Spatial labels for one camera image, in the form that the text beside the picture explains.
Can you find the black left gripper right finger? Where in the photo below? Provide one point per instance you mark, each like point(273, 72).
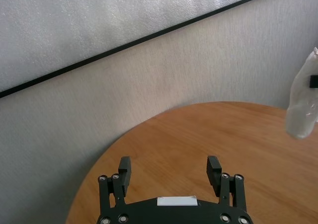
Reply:
point(213, 171)

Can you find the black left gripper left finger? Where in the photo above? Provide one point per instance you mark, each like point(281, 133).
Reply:
point(124, 174)

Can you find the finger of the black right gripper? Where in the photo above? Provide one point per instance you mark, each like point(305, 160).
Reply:
point(313, 82)

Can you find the white plastic-wrapped sandbag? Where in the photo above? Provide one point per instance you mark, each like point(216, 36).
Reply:
point(299, 109)

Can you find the black wall trim strip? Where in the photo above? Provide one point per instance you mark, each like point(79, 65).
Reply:
point(124, 49)

